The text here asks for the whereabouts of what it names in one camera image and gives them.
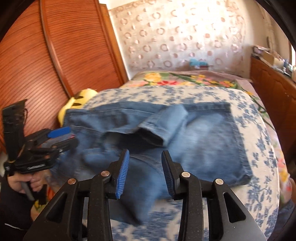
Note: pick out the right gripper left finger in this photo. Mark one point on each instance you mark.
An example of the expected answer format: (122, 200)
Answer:
(120, 173)

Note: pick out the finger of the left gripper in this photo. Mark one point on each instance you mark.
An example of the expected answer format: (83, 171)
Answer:
(65, 145)
(59, 132)

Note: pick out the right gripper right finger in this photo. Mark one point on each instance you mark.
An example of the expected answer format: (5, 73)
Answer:
(172, 172)

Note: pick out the blue denim jeans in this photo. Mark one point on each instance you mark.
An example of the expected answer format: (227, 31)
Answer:
(202, 137)

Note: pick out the person's left hand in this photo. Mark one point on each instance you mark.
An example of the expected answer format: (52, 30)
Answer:
(35, 180)

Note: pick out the yellow Pikachu plush toy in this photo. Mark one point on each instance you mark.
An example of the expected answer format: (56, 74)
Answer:
(76, 102)

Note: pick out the wooden louvered wardrobe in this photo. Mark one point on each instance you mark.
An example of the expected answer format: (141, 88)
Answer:
(50, 50)

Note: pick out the blue floral white quilt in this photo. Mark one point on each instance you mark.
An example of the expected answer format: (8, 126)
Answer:
(261, 195)

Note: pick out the colourful floral bed sheet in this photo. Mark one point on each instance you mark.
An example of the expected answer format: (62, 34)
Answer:
(216, 79)

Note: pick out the cardboard box with teal cloth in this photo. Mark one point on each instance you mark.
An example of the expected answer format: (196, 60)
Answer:
(198, 64)

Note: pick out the wooden side cabinet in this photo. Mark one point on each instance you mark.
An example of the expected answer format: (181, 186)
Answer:
(277, 93)

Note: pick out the circle patterned sheer curtain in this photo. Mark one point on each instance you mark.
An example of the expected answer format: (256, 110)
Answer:
(165, 35)

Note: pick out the cardboard box on cabinet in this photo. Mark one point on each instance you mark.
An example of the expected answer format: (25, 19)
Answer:
(269, 58)

